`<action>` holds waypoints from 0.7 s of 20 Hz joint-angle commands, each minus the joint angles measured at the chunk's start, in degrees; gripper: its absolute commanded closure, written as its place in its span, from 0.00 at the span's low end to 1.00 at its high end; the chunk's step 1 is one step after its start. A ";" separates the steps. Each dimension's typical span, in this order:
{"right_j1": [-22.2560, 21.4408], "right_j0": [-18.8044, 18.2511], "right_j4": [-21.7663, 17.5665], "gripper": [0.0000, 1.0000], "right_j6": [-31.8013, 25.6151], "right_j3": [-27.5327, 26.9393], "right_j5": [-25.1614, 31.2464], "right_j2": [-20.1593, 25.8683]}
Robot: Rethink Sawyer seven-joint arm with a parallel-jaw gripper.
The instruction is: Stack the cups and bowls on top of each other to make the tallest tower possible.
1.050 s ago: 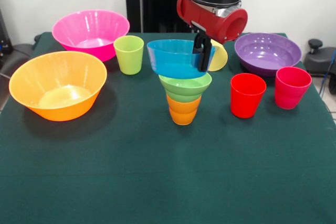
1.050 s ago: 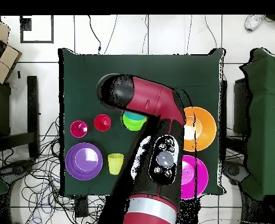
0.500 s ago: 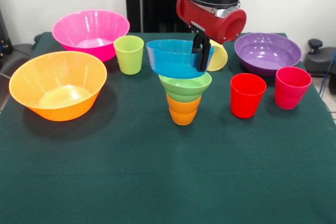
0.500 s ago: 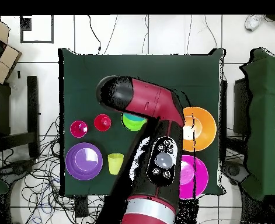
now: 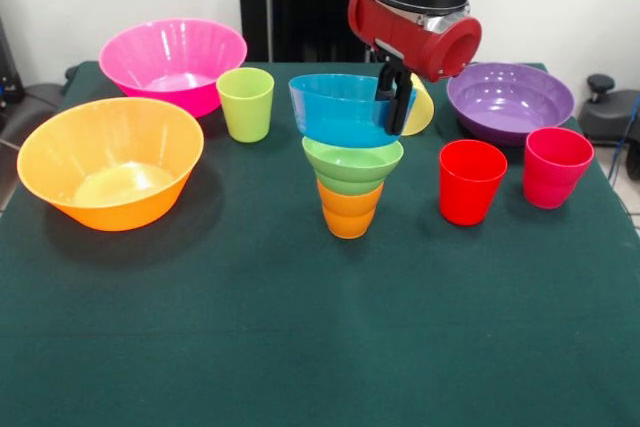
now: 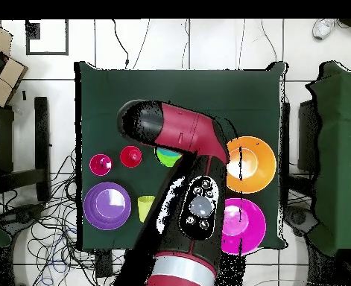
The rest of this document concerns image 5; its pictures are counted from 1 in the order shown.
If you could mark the lime green cup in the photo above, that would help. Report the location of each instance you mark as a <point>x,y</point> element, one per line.
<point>245,112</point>

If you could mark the red cup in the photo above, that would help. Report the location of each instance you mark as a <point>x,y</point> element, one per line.
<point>467,197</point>

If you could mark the dark green tablecloth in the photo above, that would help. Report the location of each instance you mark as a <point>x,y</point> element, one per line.
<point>300,297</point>

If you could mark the dark chair base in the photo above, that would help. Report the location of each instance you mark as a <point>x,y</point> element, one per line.
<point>35,107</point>
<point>607,117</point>

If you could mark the large pink bowl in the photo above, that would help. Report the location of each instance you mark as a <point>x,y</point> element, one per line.
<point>170,62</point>

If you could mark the yellow cup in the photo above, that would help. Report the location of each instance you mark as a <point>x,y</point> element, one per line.
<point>420,112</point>

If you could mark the small green bowl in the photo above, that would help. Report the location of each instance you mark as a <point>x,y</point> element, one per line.
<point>350,167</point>

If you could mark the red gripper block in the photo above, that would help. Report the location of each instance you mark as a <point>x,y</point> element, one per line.
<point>410,42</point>

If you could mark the magenta cup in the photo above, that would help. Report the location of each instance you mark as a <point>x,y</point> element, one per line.
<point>550,182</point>

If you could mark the large orange bowl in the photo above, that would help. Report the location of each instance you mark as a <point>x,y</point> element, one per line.
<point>110,207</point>

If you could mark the blue bowl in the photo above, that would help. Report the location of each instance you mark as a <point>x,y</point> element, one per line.
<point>335,117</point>

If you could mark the purple bowl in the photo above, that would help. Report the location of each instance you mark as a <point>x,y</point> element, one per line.
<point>510,122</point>

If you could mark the orange cup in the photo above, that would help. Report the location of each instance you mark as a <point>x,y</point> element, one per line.
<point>350,217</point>

